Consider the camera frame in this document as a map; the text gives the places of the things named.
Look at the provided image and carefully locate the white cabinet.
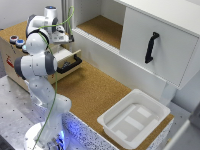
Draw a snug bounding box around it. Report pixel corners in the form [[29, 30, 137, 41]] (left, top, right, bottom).
[[71, 0, 200, 107]]

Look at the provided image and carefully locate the black door handle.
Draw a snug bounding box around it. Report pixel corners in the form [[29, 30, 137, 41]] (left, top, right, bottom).
[[144, 31, 161, 65]]

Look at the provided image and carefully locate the black drawer handle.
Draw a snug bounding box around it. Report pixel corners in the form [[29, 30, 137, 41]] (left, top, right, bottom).
[[56, 54, 83, 75]]

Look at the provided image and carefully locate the green cable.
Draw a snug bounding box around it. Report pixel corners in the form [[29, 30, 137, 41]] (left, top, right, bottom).
[[31, 5, 76, 150]]

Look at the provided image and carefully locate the blue button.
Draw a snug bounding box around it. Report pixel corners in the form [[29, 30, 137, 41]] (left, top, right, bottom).
[[15, 38, 26, 48]]

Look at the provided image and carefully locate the wooden drawer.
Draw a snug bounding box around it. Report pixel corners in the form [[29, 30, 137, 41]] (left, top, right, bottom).
[[49, 44, 83, 85]]

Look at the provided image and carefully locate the green button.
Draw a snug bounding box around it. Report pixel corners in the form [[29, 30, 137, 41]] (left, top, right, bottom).
[[21, 44, 29, 54]]

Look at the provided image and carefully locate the red button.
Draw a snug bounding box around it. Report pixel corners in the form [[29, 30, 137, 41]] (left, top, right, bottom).
[[9, 34, 19, 45]]

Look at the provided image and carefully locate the white sliding door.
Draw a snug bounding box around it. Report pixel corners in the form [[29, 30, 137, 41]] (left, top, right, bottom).
[[118, 6, 200, 90]]

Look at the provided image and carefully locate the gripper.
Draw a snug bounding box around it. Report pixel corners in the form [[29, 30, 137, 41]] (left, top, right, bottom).
[[51, 31, 75, 45]]

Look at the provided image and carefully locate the wooden drawer box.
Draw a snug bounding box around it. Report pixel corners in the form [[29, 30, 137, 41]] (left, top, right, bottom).
[[0, 21, 83, 93]]

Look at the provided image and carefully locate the white plastic box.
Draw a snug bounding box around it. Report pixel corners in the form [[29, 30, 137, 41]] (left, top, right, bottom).
[[96, 88, 172, 150]]

